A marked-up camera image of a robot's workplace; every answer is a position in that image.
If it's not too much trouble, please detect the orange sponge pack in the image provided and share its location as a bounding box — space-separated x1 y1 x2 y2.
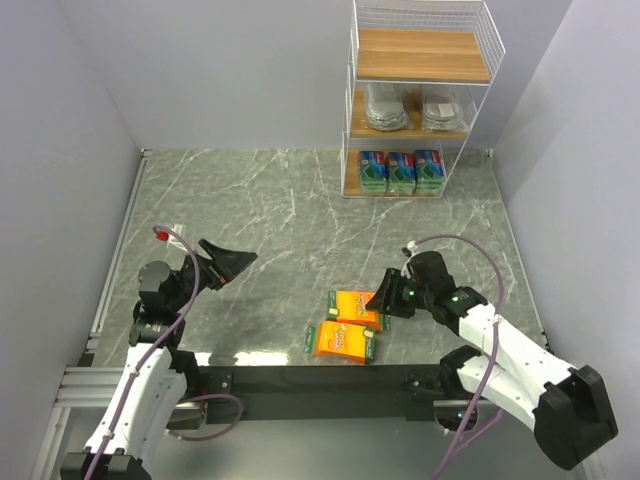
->
326 290 391 331
304 321 376 364

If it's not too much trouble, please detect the blue green sponge pack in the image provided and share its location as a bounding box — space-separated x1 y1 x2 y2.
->
413 149 446 196
387 151 416 196
358 150 388 195

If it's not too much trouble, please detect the blue green sponge pack back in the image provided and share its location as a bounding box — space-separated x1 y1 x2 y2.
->
358 150 388 195

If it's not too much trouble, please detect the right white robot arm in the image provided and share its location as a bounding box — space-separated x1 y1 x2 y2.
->
367 251 619 470

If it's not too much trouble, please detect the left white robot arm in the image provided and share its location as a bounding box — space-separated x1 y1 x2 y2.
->
60 239 258 479

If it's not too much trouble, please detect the black base bar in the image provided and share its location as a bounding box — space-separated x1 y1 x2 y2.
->
200 364 471 421

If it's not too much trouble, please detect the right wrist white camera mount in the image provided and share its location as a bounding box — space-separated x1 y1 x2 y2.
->
402 240 420 259

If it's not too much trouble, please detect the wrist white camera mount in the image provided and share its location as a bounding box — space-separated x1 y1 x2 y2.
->
402 240 420 259
152 223 187 252

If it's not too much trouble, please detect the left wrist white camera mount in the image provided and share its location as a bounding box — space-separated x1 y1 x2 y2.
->
152 223 187 252

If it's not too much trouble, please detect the aluminium frame rail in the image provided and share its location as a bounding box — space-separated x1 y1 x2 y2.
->
30 149 152 479

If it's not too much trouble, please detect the white wire wooden shelf rack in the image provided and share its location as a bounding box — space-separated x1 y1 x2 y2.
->
341 1 506 198

